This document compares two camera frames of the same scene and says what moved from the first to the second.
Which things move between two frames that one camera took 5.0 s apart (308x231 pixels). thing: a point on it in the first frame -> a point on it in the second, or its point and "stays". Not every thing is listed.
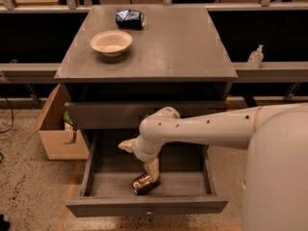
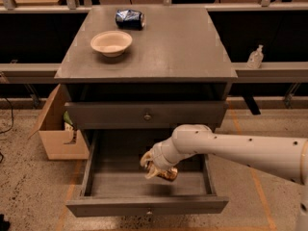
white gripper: [140, 152] -> [158, 156]
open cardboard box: [60, 140] stays
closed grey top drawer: [129, 115] stays
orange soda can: [143, 184] -> [170, 173]
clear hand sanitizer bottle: [255, 59] stays
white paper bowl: [111, 42] stays
